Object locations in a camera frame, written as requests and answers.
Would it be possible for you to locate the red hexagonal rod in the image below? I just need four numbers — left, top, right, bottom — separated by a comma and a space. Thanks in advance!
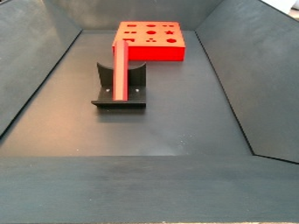
113, 40, 128, 101

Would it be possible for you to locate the black curved cradle stand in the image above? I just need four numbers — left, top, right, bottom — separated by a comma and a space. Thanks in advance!
91, 64, 145, 109

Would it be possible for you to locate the red shape-sorter block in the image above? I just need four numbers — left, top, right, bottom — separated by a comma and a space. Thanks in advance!
113, 21, 185, 61

